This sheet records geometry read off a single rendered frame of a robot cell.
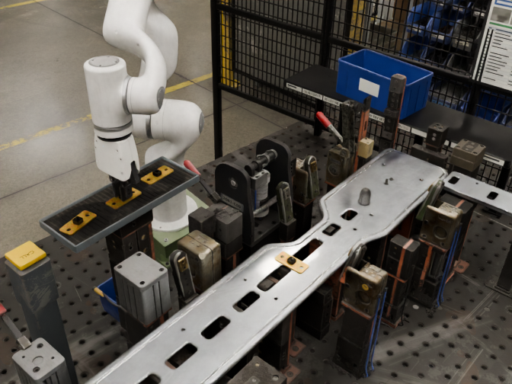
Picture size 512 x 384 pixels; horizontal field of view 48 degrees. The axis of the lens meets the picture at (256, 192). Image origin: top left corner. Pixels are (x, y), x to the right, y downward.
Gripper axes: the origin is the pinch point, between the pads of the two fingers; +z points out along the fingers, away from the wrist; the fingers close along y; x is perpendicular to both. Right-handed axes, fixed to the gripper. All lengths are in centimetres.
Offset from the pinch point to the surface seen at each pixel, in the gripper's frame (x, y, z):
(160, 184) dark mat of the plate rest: 9.5, 2.6, 2.6
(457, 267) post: 81, 61, 48
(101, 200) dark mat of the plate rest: -3.6, -3.6, 2.6
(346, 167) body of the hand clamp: 67, 24, 17
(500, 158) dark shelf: 99, 60, 16
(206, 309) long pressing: -3.4, 28.3, 18.7
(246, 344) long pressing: -5.3, 41.2, 19.0
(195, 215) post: 11.6, 11.9, 8.8
